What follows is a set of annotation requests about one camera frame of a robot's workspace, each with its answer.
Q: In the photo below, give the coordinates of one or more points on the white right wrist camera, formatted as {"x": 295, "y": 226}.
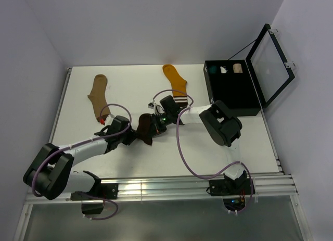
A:
{"x": 157, "y": 109}

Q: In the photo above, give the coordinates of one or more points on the beige rolled sock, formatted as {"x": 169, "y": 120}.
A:
{"x": 237, "y": 68}

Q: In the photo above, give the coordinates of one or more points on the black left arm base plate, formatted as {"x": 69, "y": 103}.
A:
{"x": 103, "y": 191}

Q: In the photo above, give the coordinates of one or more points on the teal rolled sock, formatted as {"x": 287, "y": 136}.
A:
{"x": 213, "y": 69}

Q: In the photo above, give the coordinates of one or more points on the tan ribbed sock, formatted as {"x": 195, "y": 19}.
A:
{"x": 98, "y": 100}

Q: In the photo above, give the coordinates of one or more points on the black storage box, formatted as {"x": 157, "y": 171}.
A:
{"x": 235, "y": 90}

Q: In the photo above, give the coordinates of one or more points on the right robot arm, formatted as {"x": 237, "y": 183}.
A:
{"x": 219, "y": 121}

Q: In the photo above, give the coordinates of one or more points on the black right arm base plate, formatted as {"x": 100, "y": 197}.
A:
{"x": 224, "y": 187}

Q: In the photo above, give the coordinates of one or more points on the dark brown striped-cuff sock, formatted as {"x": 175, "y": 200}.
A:
{"x": 142, "y": 131}

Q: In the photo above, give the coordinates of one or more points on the aluminium table edge rail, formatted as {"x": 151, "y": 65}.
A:
{"x": 62, "y": 100}

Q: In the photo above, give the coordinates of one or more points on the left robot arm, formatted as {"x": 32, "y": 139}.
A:
{"x": 64, "y": 177}

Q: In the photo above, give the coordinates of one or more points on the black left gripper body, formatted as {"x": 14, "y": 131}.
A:
{"x": 126, "y": 138}

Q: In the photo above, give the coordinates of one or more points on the aluminium front frame rails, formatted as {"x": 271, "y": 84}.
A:
{"x": 191, "y": 188}

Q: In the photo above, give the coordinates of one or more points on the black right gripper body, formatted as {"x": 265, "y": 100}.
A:
{"x": 163, "y": 121}

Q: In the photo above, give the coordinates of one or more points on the white rolled sock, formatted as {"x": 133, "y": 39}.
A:
{"x": 223, "y": 70}

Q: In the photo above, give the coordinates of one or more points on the mustard yellow striped-cuff sock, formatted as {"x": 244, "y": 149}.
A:
{"x": 178, "y": 85}

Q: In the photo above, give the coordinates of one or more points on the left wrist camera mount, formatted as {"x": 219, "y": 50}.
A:
{"x": 106, "y": 119}

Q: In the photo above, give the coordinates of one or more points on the glass box lid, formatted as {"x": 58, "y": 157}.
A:
{"x": 269, "y": 68}

